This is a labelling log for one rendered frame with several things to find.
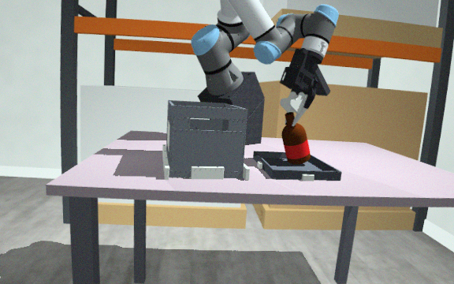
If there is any brown bottle with red label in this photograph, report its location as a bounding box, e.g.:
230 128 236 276
281 112 311 165

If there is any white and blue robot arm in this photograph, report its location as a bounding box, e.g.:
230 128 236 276
191 0 339 95

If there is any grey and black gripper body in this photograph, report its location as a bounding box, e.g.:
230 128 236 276
280 48 323 94

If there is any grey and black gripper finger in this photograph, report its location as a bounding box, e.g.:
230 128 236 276
289 85 317 126
280 90 298 113

